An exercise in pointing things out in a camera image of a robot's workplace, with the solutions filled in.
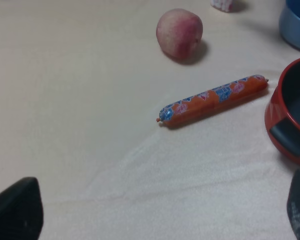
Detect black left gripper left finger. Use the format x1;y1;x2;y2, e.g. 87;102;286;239
0;177;44;240

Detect small clear candy jar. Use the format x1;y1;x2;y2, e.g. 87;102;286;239
210;0;234;13

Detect blue plastic bowl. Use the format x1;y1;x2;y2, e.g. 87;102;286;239
279;0;300;49

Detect orange wrapped sausage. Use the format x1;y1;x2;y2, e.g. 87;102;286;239
156;74;268;129

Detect red peach fruit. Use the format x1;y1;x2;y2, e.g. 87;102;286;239
156;8;203;60

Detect red pot black handles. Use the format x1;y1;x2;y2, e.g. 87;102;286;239
264;58;300;165

